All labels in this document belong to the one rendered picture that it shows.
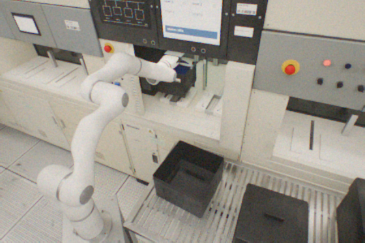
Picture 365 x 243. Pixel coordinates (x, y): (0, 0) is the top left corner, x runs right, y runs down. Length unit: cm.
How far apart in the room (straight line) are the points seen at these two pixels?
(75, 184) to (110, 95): 35
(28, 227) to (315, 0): 245
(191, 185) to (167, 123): 44
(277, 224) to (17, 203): 218
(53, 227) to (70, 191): 142
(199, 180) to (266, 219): 40
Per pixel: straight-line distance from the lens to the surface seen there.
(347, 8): 104
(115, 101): 98
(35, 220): 252
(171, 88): 164
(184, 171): 144
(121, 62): 107
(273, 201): 129
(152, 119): 162
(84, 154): 101
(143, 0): 122
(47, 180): 107
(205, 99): 171
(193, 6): 110
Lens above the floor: 194
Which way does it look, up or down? 39 degrees down
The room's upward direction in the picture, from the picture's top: 3 degrees counter-clockwise
